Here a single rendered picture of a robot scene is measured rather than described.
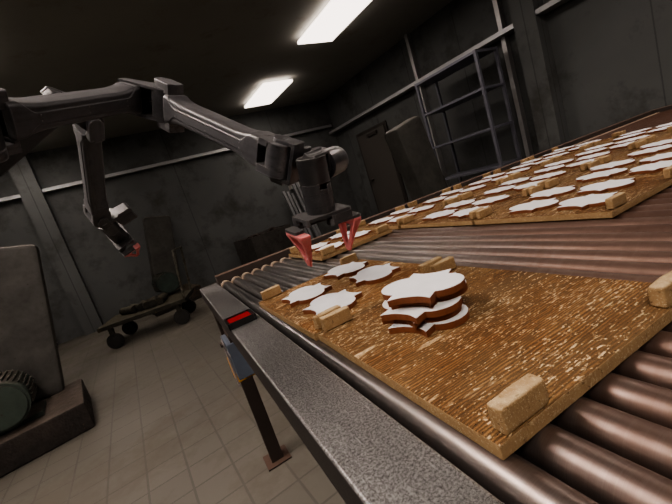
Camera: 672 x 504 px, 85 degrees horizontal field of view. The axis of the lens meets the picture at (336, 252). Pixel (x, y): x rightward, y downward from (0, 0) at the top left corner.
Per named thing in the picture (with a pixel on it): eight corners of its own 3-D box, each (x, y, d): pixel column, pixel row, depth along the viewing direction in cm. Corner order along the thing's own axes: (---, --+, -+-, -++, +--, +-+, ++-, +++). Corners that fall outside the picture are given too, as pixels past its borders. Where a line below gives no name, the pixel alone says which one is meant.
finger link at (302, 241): (339, 261, 72) (331, 216, 69) (308, 274, 69) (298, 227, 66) (321, 254, 78) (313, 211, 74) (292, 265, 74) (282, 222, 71)
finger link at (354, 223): (367, 249, 76) (360, 205, 72) (339, 261, 72) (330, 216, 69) (348, 243, 81) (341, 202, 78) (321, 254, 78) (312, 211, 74)
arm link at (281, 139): (265, 179, 72) (269, 136, 68) (296, 167, 82) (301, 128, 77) (317, 200, 69) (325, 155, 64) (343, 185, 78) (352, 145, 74)
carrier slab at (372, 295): (316, 341, 68) (313, 334, 68) (260, 307, 105) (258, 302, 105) (451, 272, 82) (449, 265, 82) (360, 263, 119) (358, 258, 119)
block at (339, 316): (326, 333, 67) (321, 319, 66) (322, 330, 68) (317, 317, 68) (353, 319, 69) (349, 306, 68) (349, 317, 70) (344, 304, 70)
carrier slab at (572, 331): (503, 462, 31) (499, 446, 31) (319, 340, 68) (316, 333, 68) (700, 298, 44) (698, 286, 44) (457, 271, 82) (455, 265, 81)
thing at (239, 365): (240, 393, 112) (219, 340, 109) (232, 378, 124) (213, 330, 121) (274, 375, 116) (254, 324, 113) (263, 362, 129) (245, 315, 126)
